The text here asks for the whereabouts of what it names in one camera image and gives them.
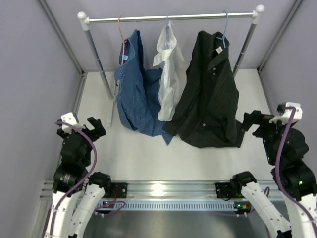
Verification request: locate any black pinstriped shirt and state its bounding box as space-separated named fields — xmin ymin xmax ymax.
xmin=163 ymin=31 xmax=244 ymax=148

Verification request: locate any light blue wire hanger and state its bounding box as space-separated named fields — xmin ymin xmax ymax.
xmin=216 ymin=10 xmax=229 ymax=49

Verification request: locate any pink wire hanger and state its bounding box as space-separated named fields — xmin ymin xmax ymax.
xmin=117 ymin=15 xmax=128 ymax=65

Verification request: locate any perforated cable duct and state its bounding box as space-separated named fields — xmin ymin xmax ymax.
xmin=95 ymin=200 xmax=251 ymax=212

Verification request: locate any white and silver clothes rack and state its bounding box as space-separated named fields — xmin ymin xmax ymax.
xmin=77 ymin=4 xmax=265 ymax=127

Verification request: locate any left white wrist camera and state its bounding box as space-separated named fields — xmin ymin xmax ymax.
xmin=61 ymin=112 xmax=84 ymax=134

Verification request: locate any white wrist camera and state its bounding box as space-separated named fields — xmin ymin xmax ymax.
xmin=61 ymin=112 xmax=84 ymax=134
xmin=269 ymin=102 xmax=303 ymax=125

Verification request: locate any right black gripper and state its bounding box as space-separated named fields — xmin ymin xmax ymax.
xmin=240 ymin=110 xmax=292 ymax=165

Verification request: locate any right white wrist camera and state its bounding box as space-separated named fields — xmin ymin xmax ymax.
xmin=269 ymin=102 xmax=303 ymax=125

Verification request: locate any light blue hanger with shirt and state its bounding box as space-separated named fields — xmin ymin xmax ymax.
xmin=165 ymin=15 xmax=170 ymax=50

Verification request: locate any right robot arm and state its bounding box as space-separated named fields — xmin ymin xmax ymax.
xmin=230 ymin=107 xmax=317 ymax=238

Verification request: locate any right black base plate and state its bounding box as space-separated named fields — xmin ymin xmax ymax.
xmin=215 ymin=182 xmax=244 ymax=201

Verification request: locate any white shirt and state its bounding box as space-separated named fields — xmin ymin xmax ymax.
xmin=153 ymin=21 xmax=188 ymax=121

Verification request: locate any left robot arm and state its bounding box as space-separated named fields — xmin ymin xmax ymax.
xmin=44 ymin=112 xmax=112 ymax=238

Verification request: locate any blue checkered shirt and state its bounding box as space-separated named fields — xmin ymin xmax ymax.
xmin=114 ymin=30 xmax=173 ymax=145

